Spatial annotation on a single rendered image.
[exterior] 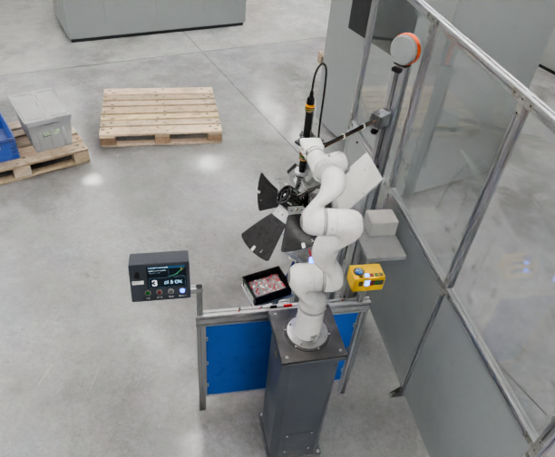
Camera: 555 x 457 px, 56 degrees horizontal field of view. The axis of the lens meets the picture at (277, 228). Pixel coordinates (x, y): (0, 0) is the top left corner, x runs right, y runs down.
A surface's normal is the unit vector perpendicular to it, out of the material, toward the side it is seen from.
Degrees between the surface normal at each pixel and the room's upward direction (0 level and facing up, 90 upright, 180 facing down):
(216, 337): 90
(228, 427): 0
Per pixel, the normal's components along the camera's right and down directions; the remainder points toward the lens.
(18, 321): 0.07, -0.76
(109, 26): 0.46, 0.61
